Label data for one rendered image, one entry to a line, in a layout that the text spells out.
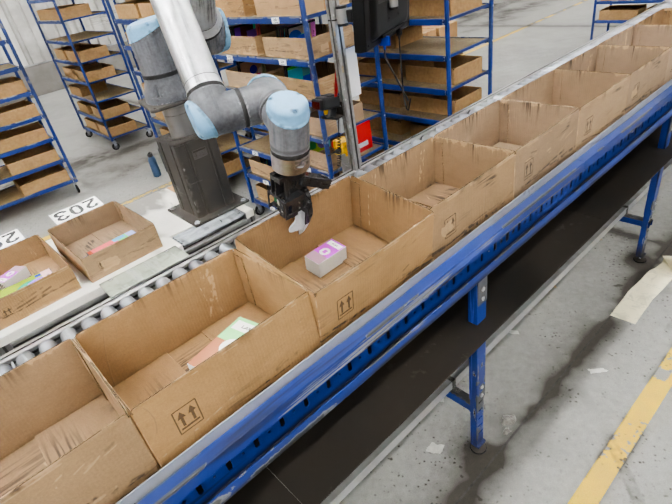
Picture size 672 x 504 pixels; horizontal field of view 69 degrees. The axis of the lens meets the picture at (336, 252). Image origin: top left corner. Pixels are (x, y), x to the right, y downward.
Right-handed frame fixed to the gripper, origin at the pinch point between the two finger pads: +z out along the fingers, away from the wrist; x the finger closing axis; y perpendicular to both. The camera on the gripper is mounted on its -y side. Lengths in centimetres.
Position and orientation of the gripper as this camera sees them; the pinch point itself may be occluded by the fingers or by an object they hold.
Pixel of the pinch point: (300, 227)
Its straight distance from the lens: 131.3
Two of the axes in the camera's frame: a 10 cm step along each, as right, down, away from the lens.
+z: -0.2, 7.2, 6.9
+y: -7.2, 4.7, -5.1
